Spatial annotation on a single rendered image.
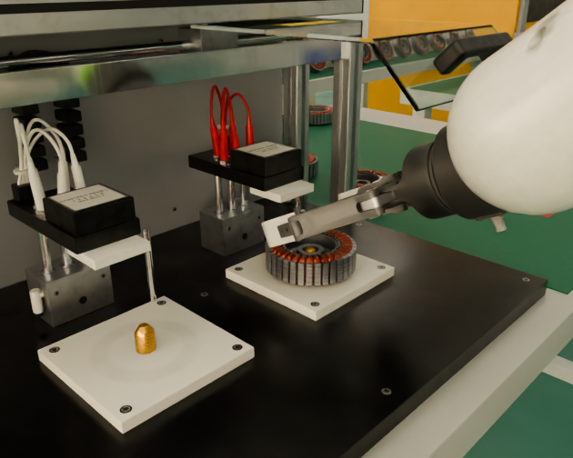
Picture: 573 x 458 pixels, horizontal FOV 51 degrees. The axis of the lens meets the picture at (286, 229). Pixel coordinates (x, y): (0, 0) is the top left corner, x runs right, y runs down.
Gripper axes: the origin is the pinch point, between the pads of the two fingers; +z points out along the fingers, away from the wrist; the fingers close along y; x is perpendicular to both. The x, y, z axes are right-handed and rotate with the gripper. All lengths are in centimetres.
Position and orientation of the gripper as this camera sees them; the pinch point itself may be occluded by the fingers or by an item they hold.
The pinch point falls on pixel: (313, 216)
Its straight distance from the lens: 72.1
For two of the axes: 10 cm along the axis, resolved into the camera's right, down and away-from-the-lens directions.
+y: 6.9, -2.8, 6.6
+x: -3.3, -9.4, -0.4
